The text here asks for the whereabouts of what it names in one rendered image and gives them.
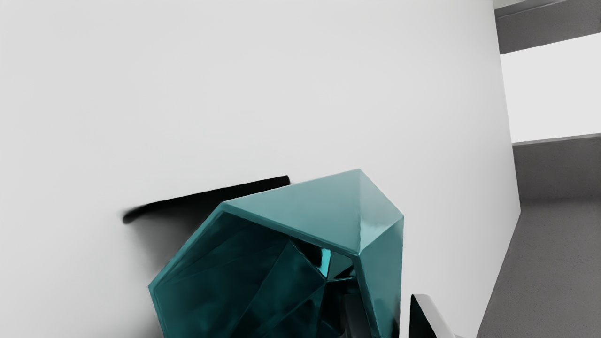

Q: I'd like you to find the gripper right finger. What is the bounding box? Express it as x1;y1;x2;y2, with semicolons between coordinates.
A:
409;294;463;338

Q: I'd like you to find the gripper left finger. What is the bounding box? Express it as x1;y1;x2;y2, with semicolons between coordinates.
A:
342;294;372;338

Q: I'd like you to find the teal faceted mug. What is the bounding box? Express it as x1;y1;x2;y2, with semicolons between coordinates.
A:
148;169;405;338

